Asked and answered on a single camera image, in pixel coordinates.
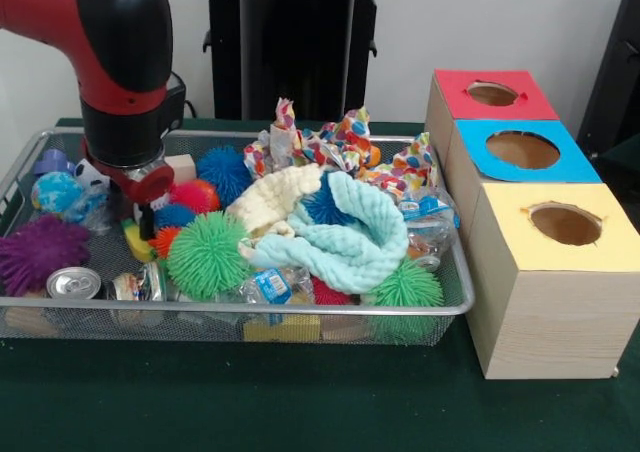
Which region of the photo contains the green fuzzy monster toy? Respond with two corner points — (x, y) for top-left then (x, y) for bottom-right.
(165, 212), (251, 301)

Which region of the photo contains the purple spiky ball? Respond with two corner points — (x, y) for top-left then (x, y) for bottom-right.
(0, 215), (91, 296)

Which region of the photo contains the blue spiky ball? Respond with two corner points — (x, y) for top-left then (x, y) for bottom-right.
(197, 146), (253, 208)

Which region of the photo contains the light teal waffle cloth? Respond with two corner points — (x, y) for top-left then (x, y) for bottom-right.
(240, 170), (411, 295)

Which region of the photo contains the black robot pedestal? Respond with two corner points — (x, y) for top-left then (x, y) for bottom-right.
(193, 0), (401, 123)

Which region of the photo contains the heart print cloth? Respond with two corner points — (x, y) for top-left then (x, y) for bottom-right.
(243, 98), (373, 178)

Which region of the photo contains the silver can with pull tab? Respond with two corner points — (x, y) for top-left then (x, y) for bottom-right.
(46, 267), (103, 301)

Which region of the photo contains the dark green tablecloth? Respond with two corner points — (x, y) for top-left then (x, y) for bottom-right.
(0, 117), (640, 452)

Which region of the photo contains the green spiky ball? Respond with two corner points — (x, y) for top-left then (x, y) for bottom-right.
(365, 259), (445, 310)

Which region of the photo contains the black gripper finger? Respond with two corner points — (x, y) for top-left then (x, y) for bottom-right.
(138, 202), (157, 241)

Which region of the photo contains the clear wire mesh bin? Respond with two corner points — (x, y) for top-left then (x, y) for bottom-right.
(0, 127), (474, 348)

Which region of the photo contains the black panel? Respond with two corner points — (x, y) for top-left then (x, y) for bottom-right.
(580, 0), (640, 163)

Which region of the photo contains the wooden box with three holes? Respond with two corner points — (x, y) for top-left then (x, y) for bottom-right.
(423, 69), (640, 380)

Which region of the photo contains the polka dot cloth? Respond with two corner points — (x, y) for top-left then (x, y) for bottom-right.
(360, 132), (441, 203)

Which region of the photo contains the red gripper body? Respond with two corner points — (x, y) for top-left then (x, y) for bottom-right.
(120, 161), (177, 206)

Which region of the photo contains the blue globe ball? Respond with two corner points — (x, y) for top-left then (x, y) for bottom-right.
(30, 171), (83, 218)

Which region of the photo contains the cream waffle cloth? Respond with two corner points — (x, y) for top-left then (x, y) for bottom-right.
(227, 164), (324, 241)

